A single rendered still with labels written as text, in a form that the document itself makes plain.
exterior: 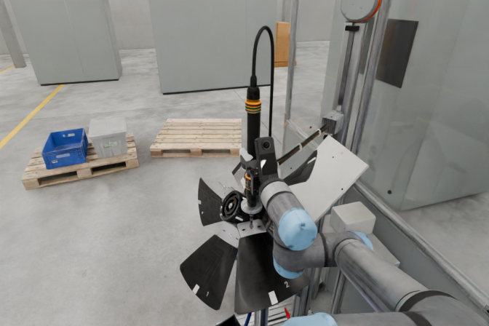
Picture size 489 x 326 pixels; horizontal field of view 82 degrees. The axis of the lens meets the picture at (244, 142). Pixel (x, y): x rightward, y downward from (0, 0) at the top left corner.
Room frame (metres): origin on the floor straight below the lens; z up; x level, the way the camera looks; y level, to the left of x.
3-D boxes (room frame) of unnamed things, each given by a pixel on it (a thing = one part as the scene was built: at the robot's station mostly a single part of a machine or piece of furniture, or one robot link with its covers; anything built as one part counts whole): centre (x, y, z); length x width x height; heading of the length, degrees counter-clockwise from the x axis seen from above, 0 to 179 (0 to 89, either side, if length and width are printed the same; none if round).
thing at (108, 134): (3.22, 1.72, 0.31); 0.60 x 0.42 x 0.33; 23
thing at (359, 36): (1.28, -0.47, 0.90); 0.08 x 0.06 x 1.80; 51
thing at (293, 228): (0.46, -0.10, 1.46); 0.11 x 0.08 x 0.09; 16
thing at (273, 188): (0.54, -0.08, 1.47); 0.08 x 0.05 x 0.08; 106
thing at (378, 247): (0.98, -0.52, 0.85); 0.36 x 0.24 x 0.03; 16
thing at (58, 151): (3.02, 2.19, 0.25); 0.60 x 0.41 x 0.22; 23
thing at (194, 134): (3.71, 0.64, 0.07); 1.20 x 1.00 x 0.15; 90
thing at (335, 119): (1.21, -0.42, 1.37); 0.10 x 0.07 x 0.09; 141
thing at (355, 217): (1.06, -0.53, 0.92); 0.17 x 0.16 x 0.11; 106
